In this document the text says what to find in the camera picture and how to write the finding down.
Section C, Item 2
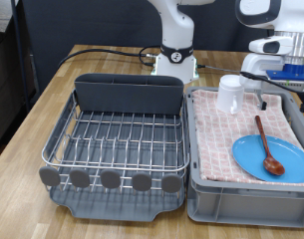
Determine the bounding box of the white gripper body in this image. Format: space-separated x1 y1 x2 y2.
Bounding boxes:
240 53 285 94

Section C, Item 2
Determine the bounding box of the blue plate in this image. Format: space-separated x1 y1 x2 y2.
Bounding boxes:
231 133 304 184

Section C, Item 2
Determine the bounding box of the brown wooden spoon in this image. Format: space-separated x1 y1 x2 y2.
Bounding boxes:
254 115 286 176

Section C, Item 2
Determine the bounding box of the white mug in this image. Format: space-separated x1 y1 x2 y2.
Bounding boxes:
215 74 245 116

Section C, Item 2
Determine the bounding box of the pink checked cloth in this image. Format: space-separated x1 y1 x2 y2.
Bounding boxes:
191 89 304 187

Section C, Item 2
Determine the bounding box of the grey plastic crate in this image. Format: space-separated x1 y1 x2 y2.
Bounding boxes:
184 86 304 229

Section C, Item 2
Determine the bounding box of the dark grey cutlery holder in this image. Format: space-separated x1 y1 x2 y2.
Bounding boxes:
74 73 185 117

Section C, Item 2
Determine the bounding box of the dark partition panel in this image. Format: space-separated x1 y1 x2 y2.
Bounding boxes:
21 0 269 94

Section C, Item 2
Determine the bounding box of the grey plastic drip tray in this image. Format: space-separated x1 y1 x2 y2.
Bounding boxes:
48 109 186 223

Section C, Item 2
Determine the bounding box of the black metal pole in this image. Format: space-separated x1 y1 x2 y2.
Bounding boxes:
10 0 31 113

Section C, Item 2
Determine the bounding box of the thin black camera cable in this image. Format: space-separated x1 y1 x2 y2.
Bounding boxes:
239 71 304 98

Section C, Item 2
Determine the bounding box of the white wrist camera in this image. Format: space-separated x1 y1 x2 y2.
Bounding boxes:
270 78 304 93

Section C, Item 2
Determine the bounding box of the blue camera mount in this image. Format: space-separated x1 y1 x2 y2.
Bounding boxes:
265 63 304 82

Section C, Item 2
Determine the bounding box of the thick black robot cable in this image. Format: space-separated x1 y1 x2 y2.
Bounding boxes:
58 45 162 69

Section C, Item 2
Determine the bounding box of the steel wire dish rack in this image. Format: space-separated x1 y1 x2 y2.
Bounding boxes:
38 89 190 195

